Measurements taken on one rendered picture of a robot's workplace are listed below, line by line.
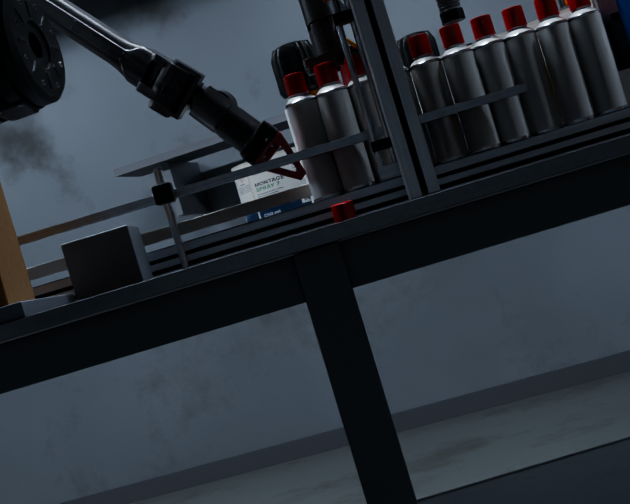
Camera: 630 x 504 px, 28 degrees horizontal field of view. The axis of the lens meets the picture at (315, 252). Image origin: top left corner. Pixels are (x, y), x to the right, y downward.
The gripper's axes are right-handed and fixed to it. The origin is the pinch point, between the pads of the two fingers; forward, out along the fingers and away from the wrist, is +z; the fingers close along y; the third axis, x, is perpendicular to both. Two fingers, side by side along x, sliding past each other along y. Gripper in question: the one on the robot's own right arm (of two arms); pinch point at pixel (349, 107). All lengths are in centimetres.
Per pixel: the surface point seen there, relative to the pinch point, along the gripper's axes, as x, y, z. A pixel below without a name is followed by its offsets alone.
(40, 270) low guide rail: 3, 55, 11
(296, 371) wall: -331, 44, 63
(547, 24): 8.3, -32.7, -2.3
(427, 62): 8.6, -13.3, -2.2
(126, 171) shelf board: -291, 82, -35
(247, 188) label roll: -52, 23, 4
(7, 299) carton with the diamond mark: 47, 50, 16
